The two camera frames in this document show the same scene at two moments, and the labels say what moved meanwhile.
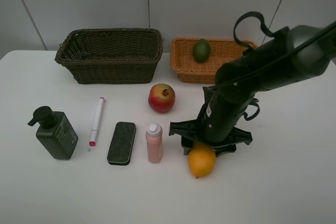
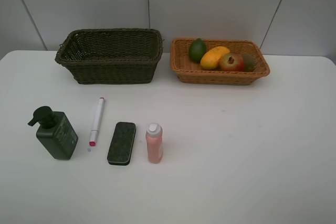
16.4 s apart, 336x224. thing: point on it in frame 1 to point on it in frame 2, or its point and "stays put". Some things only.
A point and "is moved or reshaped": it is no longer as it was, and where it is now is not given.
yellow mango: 201,159 to 210,60
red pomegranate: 161,97 is moved or reshaped
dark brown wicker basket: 112,55 stays put
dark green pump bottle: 55,132 stays put
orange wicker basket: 222,51 stays put
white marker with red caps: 96,124 stays put
